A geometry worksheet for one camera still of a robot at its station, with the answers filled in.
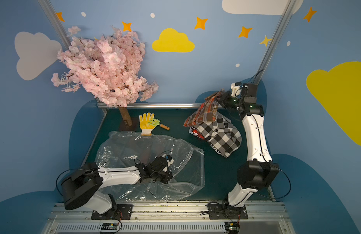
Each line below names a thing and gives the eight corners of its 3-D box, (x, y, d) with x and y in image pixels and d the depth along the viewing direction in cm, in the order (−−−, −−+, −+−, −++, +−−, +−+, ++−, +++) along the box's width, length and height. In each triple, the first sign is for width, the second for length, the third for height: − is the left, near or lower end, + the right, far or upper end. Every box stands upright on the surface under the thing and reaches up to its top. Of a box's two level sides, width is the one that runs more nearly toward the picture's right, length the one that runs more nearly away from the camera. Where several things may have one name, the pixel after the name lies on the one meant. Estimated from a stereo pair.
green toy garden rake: (147, 123, 116) (147, 121, 114) (152, 118, 120) (152, 116, 118) (166, 133, 110) (165, 131, 108) (171, 127, 114) (170, 125, 112)
